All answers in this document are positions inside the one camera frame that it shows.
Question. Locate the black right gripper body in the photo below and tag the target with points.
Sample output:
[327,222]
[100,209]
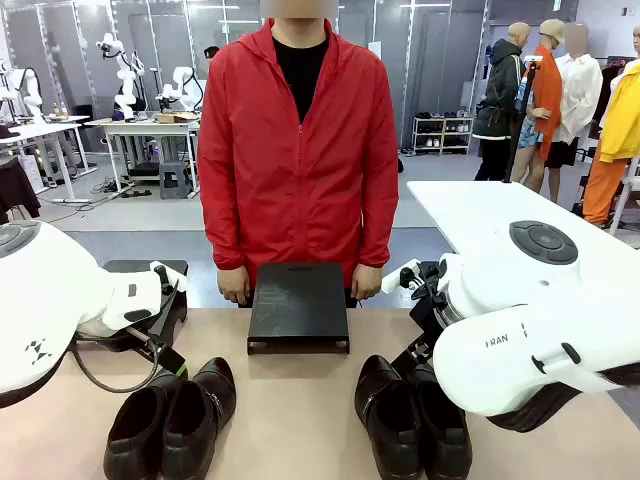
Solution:
[427,320]

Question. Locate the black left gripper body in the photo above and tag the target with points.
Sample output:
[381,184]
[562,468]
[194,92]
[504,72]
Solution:
[167,354]

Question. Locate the person's left forearm red sleeve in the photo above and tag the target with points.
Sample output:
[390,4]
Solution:
[377,235]

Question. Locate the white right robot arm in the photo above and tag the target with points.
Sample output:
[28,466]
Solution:
[500,300]

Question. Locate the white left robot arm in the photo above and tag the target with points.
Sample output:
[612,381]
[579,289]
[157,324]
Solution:
[45,280]

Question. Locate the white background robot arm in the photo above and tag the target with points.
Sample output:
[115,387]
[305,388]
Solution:
[30,90]
[182,80]
[122,65]

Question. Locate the person's right forearm red sleeve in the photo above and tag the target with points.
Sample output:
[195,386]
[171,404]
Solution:
[222,235]

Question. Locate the black flat shoe stand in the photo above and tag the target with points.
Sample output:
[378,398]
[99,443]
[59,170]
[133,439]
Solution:
[297,305]
[172,315]

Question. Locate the person in red jacket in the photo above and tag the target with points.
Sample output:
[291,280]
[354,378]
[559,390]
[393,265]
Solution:
[300,200]

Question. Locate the person's left hand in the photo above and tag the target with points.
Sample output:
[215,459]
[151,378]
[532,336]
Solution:
[367,282]

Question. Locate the person's right hand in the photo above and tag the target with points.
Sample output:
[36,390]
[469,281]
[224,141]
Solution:
[234,287]

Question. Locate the grey step stool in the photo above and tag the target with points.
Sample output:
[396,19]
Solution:
[175,180]

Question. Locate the white power strip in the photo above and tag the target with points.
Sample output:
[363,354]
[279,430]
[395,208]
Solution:
[70,201]

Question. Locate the white shoe rack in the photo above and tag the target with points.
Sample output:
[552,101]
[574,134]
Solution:
[442,134]

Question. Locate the black hanging garment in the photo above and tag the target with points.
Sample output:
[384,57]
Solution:
[15,190]

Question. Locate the white workbench table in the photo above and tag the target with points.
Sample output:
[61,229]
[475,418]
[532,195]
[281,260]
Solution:
[40,129]
[145,126]

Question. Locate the brown cardboard box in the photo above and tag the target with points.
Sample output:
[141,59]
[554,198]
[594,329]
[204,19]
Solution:
[172,118]

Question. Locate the mannequin in dark jacket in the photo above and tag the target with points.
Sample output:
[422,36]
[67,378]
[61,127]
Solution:
[500,90]

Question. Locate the mannequin in orange top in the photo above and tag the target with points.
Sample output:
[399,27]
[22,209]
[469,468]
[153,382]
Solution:
[547,90]

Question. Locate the white paper sign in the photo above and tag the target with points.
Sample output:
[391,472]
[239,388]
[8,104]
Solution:
[374,51]

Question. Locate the mannequin in yellow jacket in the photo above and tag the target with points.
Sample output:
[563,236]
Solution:
[622,120]

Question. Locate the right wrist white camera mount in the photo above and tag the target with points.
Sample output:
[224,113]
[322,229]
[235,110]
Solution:
[392,282]

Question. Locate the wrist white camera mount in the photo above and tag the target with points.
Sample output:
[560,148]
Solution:
[392,282]
[177,284]

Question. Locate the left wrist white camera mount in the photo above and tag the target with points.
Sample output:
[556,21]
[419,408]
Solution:
[177,284]

